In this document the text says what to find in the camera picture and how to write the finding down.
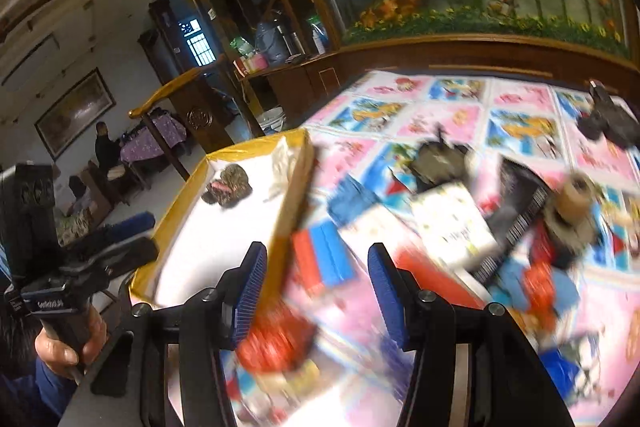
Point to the brown hair scrunchie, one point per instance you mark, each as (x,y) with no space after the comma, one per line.
(230,187)

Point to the large red mesh scrubber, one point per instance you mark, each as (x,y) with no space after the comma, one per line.
(275,342)

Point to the person's left hand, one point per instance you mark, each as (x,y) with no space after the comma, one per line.
(65,357)

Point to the carved wooden chair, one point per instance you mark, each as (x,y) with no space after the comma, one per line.
(200,107)

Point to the white spray bottle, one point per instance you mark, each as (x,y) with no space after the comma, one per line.
(317,37)

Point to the blue knitted sock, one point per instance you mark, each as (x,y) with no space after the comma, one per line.
(510,282)

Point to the framed wall painting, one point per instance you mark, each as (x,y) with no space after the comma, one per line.
(75,112)

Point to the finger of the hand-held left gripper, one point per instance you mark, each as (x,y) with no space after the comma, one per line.
(135,253)
(135,223)

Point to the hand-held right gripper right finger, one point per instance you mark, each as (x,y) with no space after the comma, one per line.
(385,297)

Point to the red and blue sponge pack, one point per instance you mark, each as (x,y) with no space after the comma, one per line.
(325,252)

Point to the table with purple cloth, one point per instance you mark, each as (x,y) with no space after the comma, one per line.
(150,142)

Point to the black electric motor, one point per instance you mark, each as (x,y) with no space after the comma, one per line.
(440,164)

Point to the white bee-print tissue pack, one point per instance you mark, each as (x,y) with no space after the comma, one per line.
(450,222)

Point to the barred window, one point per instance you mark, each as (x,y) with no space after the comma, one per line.
(200,49)

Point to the white plastic bucket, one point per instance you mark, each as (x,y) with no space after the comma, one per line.
(272,122)

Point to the yellow-edged cardboard box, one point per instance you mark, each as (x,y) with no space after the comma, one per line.
(200,232)

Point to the blue-grey thermos kettle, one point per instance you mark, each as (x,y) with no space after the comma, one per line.
(272,42)

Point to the black metal gadget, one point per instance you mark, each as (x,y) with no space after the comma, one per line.
(615,122)

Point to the red jar with tape roll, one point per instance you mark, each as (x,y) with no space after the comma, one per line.
(575,202)

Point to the yellow and green sponge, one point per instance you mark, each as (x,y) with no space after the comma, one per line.
(295,382)

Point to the pink and red carton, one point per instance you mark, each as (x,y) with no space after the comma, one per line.
(252,64)

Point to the printed cartoon tablecloth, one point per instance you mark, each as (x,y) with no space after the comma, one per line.
(450,117)

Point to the pink tissue pack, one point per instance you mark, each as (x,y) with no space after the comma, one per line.
(375,224)

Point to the steel vacuum flask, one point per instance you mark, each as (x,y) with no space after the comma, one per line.
(292,44)

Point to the black snack packet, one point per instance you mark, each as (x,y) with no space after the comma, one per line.
(515,202)

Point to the small red mesh scrubber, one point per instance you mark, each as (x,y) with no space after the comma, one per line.
(539,292)

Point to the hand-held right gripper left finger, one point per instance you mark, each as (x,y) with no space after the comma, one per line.
(250,287)

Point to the blue and white tissue packet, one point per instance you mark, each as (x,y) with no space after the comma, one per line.
(565,369)

